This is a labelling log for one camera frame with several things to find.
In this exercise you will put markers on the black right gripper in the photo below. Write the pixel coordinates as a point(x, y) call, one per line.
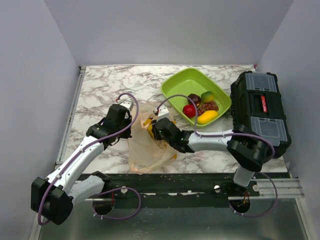
point(155, 131)

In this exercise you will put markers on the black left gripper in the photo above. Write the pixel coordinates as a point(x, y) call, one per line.
point(127, 135)

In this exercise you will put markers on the translucent orange plastic bag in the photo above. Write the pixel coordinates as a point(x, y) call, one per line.
point(145, 154)

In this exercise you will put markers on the dark red fake fruit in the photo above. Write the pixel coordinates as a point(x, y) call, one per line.
point(193, 98)

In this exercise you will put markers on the green orange fake fruit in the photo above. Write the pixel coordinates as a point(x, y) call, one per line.
point(207, 97)

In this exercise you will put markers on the yellow fake fruit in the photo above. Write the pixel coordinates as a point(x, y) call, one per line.
point(148, 125)

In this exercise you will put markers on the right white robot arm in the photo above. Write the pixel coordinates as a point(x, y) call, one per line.
point(250, 150)

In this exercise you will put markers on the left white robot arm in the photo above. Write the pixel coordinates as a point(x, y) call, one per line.
point(54, 197)

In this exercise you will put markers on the yellow fake mango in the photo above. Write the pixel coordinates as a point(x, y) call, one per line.
point(207, 117)

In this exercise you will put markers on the red fake grapes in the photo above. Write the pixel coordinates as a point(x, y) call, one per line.
point(207, 106)

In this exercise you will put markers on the black plastic toolbox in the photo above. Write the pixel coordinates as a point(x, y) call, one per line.
point(256, 103)

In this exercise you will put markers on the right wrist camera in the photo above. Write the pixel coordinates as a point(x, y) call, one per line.
point(161, 112)

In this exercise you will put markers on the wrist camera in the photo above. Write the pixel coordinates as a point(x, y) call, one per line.
point(128, 104)
point(161, 112)

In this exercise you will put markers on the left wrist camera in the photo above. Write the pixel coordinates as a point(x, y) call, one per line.
point(128, 104)

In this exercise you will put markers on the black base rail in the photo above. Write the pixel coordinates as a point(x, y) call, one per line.
point(173, 190)

